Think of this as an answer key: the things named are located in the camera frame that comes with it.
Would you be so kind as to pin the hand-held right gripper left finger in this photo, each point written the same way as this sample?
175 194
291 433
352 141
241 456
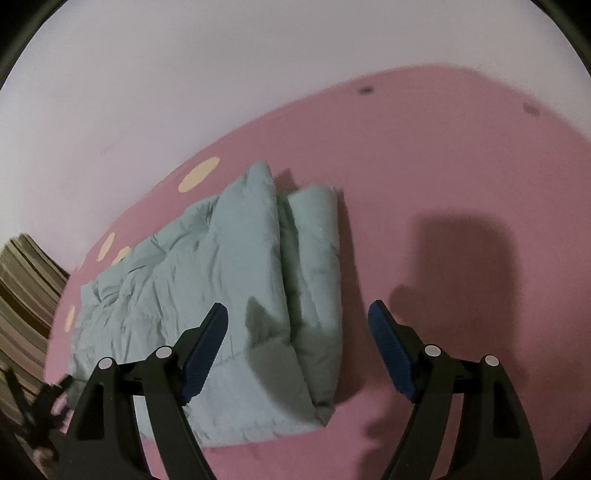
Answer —
205 350

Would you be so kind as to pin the light blue quilted jacket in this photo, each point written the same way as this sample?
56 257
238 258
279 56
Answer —
221 286

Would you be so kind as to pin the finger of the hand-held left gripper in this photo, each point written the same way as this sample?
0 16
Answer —
44 406

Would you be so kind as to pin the pink dotted bed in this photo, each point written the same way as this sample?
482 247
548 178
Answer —
438 184

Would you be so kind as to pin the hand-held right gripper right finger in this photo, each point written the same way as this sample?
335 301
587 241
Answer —
390 350

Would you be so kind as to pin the striped headboard cushion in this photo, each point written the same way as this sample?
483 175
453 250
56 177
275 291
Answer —
25 300

